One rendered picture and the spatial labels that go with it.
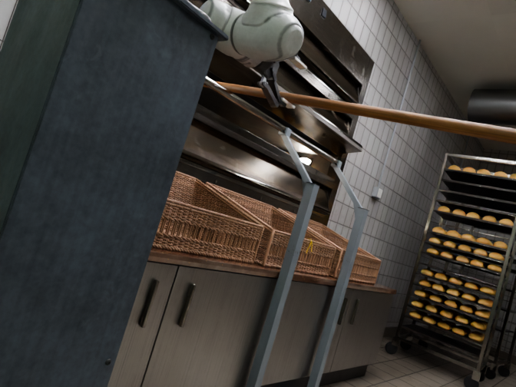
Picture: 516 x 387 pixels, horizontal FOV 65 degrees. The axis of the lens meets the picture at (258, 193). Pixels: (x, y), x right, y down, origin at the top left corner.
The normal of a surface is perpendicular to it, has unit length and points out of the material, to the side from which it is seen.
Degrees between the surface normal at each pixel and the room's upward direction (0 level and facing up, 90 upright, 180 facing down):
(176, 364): 90
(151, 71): 90
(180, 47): 90
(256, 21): 100
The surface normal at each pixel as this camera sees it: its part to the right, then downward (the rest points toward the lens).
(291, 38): 0.63, 0.49
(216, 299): 0.73, 0.18
